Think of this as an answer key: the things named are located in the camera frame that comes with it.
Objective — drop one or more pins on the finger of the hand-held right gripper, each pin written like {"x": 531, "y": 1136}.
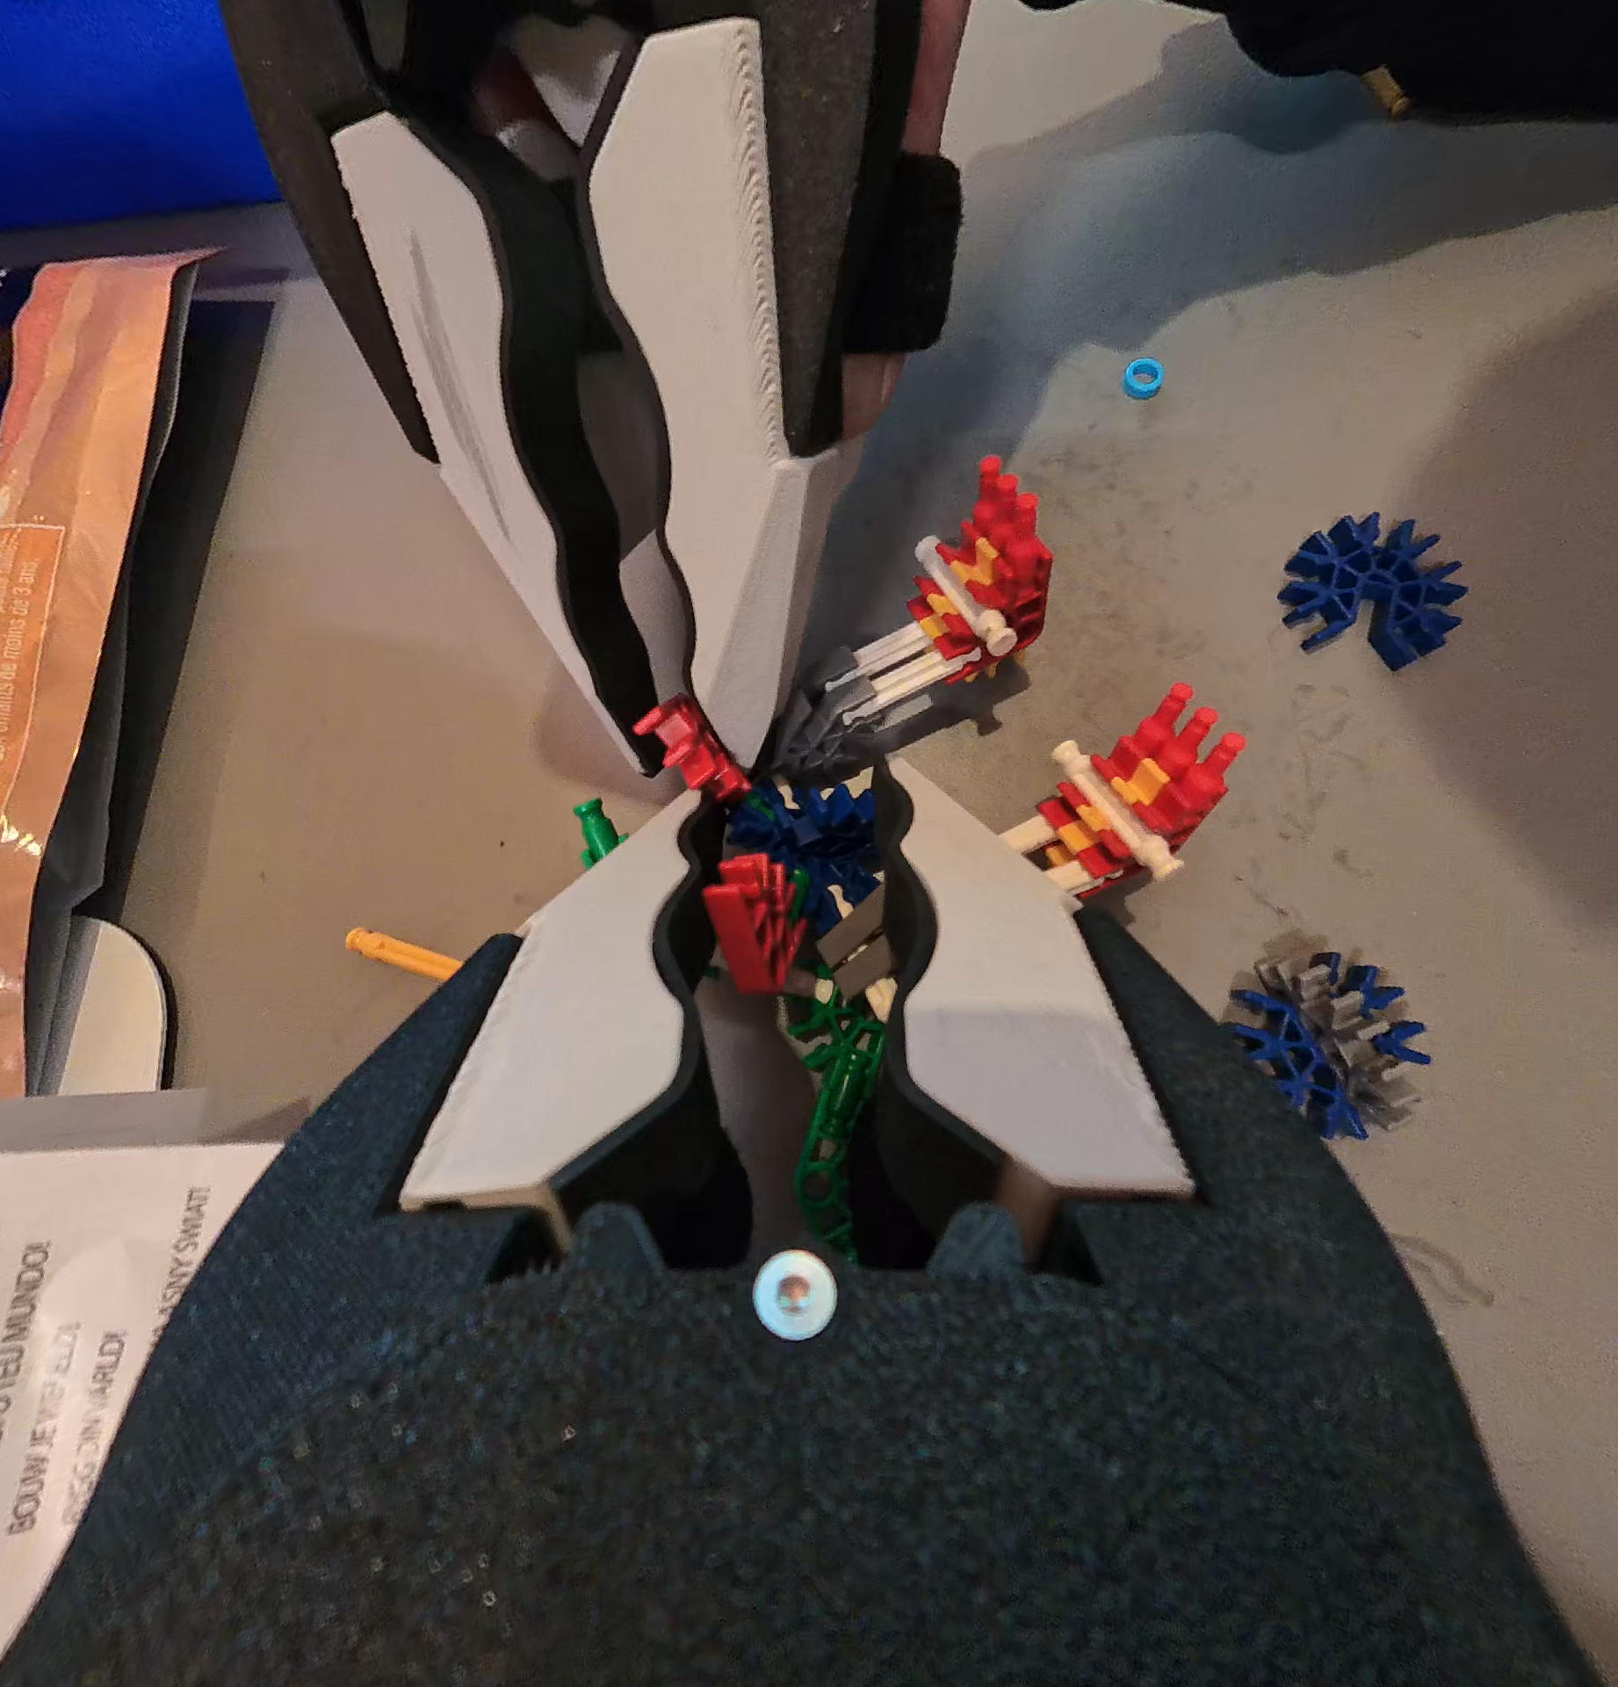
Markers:
{"x": 427, "y": 330}
{"x": 717, "y": 330}

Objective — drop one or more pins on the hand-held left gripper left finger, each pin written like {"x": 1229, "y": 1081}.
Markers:
{"x": 560, "y": 1055}

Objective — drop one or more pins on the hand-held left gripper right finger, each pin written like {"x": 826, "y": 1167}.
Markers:
{"x": 1034, "y": 1041}

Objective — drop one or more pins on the multicolour toy construction model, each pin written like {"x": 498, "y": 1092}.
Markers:
{"x": 809, "y": 824}

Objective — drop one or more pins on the red fan-shaped toy connector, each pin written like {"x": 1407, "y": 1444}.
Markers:
{"x": 685, "y": 745}

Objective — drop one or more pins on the person's right hand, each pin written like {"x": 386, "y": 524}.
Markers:
{"x": 939, "y": 79}

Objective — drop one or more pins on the long orange toy rod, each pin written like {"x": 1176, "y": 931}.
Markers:
{"x": 407, "y": 953}

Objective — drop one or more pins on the blue plastic bin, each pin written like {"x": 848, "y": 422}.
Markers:
{"x": 98, "y": 105}

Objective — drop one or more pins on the blue and grey snowflake connectors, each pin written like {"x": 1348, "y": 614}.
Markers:
{"x": 1311, "y": 1041}

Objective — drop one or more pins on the red yellow toy leg assembly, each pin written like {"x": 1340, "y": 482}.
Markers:
{"x": 1153, "y": 777}

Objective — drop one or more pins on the orange printed plastic bag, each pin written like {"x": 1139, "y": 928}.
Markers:
{"x": 72, "y": 527}

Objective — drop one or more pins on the white instruction leaflet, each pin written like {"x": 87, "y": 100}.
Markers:
{"x": 46, "y": 1252}

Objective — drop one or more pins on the blue snowflake toy connector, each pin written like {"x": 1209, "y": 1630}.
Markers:
{"x": 1376, "y": 580}

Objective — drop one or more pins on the short yellow toy rod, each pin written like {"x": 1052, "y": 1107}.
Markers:
{"x": 1387, "y": 89}

